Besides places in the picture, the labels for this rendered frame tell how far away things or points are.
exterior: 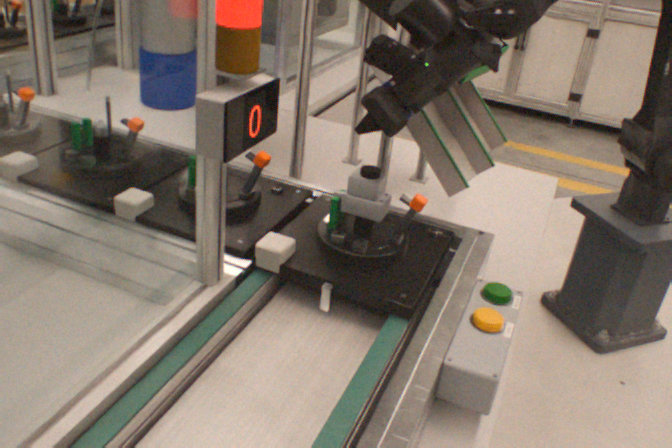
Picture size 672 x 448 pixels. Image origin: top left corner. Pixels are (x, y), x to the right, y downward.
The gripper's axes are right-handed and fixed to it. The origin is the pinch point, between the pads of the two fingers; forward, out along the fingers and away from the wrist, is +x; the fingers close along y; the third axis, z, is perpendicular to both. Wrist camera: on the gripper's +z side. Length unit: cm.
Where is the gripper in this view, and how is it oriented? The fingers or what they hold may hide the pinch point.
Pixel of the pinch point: (374, 118)
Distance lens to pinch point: 88.5
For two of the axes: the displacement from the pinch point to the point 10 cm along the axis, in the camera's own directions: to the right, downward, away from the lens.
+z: -6.2, -7.8, -0.8
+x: -6.8, 4.9, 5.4
